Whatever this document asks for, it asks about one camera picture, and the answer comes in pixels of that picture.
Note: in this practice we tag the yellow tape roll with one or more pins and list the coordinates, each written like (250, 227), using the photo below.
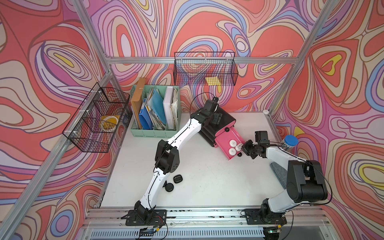
(109, 123)

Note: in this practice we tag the black wire basket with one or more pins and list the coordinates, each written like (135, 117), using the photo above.
(85, 132)
(191, 68)

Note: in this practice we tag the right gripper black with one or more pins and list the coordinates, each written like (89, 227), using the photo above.
(245, 148)

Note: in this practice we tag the black wire basket back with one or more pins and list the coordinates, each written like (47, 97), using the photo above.
(191, 68)

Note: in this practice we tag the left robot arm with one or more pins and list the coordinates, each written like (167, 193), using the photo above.
(167, 158)

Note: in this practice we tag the black wire basket left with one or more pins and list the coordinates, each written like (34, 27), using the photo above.
(85, 132)

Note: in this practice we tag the blue folder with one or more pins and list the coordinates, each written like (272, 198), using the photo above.
(145, 119)

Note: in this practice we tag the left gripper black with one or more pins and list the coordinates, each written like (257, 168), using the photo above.
(216, 118)

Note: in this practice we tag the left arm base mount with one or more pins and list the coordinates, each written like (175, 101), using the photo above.
(144, 217)

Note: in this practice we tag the black drawer cabinet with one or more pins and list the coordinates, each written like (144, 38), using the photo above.
(212, 130)

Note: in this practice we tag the green file organizer box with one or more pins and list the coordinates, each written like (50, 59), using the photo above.
(159, 130)

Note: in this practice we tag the blue capped clear tube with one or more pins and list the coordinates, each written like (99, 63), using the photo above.
(289, 142)

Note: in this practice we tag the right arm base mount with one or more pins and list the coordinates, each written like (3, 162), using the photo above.
(264, 217)

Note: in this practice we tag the black square earphone case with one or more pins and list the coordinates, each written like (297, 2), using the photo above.
(177, 179)

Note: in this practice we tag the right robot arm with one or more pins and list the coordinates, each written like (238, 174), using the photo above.
(305, 183)

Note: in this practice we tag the grey eraser block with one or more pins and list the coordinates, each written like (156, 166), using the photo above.
(280, 173)

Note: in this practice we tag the white binder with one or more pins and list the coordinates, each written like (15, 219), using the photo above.
(167, 103)

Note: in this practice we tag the pink top drawer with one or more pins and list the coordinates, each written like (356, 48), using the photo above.
(223, 129)

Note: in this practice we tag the brown cardboard folder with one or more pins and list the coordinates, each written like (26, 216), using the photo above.
(137, 99)

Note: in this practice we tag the yellow sticky note pad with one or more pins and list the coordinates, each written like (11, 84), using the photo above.
(213, 81)

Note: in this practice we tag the teal plastic folder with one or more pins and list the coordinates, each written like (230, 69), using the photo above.
(156, 104)

